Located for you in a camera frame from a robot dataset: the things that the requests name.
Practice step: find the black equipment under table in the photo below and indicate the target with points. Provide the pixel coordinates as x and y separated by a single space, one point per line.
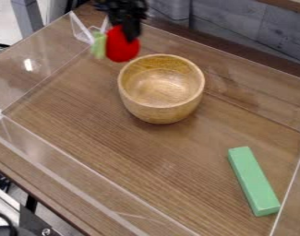
20 220

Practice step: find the grey post behind table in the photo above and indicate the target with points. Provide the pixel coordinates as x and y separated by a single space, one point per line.
26 11

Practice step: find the clear acrylic corner bracket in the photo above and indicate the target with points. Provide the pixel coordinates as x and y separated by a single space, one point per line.
81 32

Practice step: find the clear acrylic enclosure wall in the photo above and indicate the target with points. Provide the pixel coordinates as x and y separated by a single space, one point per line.
125 178

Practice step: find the light wooden bowl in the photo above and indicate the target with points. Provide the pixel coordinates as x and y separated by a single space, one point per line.
162 87

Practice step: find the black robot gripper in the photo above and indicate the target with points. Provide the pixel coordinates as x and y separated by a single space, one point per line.
127 13

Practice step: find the green rectangular block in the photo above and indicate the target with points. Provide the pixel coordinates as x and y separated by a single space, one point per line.
259 192

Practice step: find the red felt fruit green leaf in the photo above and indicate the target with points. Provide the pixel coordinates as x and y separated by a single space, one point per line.
112 45

